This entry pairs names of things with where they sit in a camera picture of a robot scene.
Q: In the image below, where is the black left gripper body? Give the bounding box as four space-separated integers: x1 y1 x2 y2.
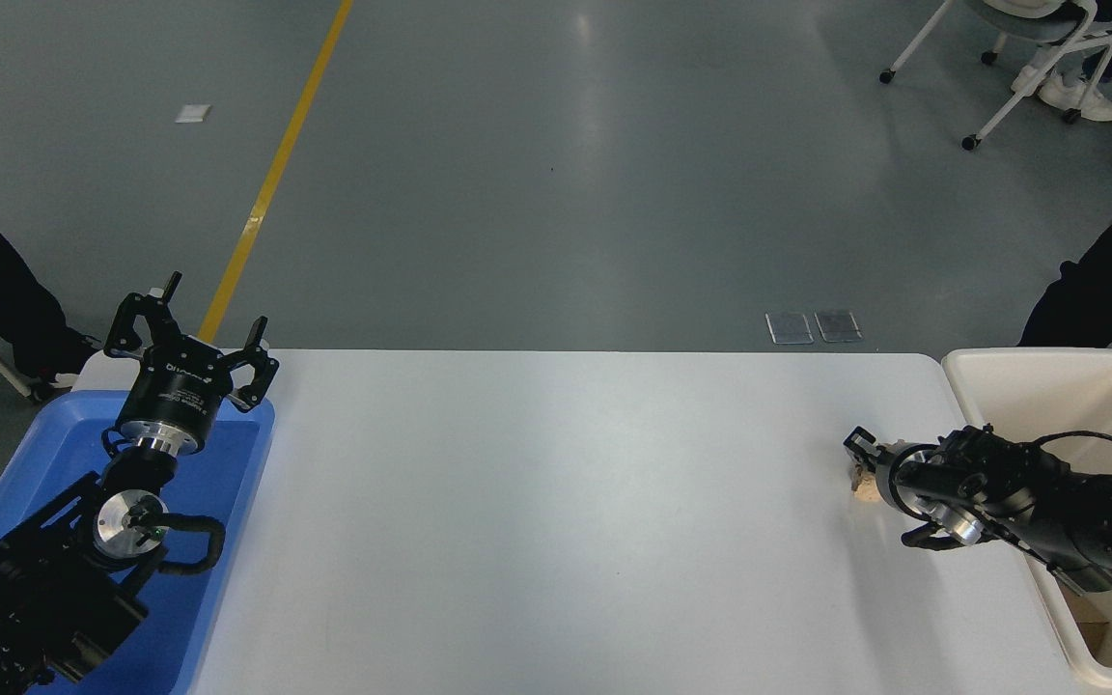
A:
118 337 234 448

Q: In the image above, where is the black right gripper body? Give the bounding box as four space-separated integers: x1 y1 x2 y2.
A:
886 443 949 512

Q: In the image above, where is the tan paper ball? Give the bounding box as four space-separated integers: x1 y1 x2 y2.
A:
851 465 891 505

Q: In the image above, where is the blue plastic tray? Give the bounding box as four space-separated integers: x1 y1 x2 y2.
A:
0 390 276 695

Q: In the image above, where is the clear floor plate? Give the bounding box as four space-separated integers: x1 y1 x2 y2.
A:
815 310 863 344
765 311 815 346

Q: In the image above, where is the large pale plastic bin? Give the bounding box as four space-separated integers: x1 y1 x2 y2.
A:
942 347 1112 693

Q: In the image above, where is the white wheeled chair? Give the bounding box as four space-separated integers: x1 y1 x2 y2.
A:
879 0 1112 152

